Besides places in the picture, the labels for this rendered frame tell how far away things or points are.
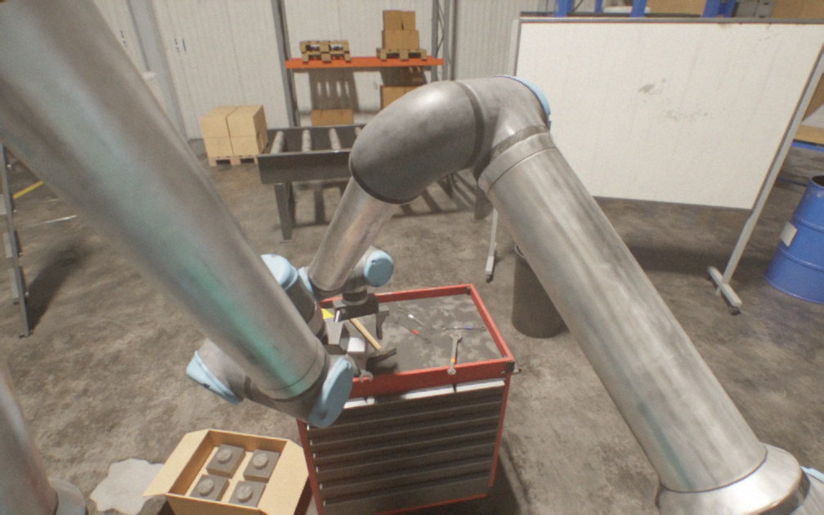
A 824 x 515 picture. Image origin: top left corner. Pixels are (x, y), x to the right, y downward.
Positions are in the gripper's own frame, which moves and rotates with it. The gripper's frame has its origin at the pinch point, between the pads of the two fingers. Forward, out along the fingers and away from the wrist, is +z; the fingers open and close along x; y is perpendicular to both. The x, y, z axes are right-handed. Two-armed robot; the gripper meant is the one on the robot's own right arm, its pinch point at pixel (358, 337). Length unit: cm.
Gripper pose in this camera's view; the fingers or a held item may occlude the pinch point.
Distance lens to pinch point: 129.0
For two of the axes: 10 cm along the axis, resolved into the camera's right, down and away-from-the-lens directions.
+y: 3.6, 3.3, -8.7
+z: 0.3, 9.3, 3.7
